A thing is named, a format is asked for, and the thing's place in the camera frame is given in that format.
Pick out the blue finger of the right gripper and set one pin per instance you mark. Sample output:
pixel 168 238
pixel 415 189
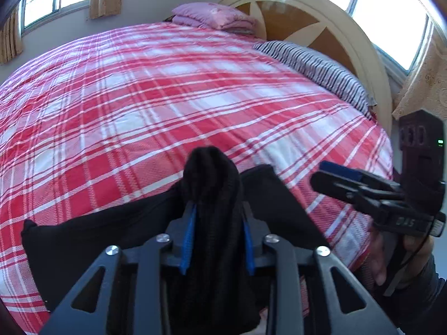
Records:
pixel 358 192
pixel 330 172

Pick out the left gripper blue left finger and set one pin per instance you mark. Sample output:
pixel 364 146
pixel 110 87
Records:
pixel 123 291

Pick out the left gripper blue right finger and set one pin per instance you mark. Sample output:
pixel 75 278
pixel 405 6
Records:
pixel 310 291

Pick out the black pants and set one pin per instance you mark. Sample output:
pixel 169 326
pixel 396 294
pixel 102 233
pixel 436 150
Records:
pixel 216 295

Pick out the dark right sleeve forearm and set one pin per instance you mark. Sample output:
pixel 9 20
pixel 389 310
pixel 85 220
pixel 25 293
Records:
pixel 420 306

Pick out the person's right hand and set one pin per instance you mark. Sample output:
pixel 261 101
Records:
pixel 421 248

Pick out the striped pillow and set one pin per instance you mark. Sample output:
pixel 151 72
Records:
pixel 323 71

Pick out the yellow curtain by headboard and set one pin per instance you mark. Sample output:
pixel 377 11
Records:
pixel 425 87

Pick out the cream wooden headboard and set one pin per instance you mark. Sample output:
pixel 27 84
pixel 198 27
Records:
pixel 323 26

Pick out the window behind headboard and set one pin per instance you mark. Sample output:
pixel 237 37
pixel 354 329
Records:
pixel 397 28

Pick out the red plaid bed cover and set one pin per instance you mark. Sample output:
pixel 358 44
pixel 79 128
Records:
pixel 112 117

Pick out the pink folded blanket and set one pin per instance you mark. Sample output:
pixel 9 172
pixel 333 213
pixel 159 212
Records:
pixel 213 16

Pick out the left beige curtain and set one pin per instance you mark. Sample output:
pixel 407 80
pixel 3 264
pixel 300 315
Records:
pixel 11 37

